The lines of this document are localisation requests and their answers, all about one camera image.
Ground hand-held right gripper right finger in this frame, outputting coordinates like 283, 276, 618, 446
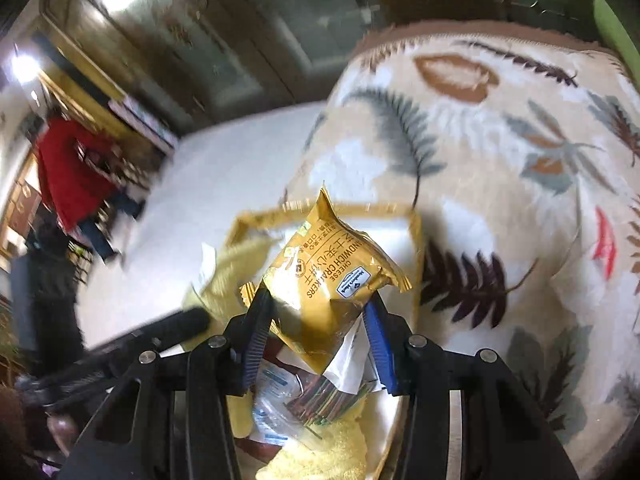
364, 296, 581, 480

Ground cardboard box with yellow tape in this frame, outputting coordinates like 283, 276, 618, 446
222, 201, 426, 480

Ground leaf printed blanket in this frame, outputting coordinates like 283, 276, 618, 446
280, 20, 640, 480

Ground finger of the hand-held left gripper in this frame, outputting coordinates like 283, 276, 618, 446
15, 307, 212, 408

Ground golden yellow snack packet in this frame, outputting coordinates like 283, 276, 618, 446
240, 185, 413, 376

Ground wooden sideboard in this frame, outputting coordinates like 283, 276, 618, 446
107, 97, 178, 153

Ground green pillow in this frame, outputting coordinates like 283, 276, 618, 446
592, 0, 640, 91

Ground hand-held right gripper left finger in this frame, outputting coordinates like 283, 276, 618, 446
60, 282, 276, 480

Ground wooden cabinet with glass doors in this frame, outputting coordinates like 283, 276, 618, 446
35, 0, 511, 116

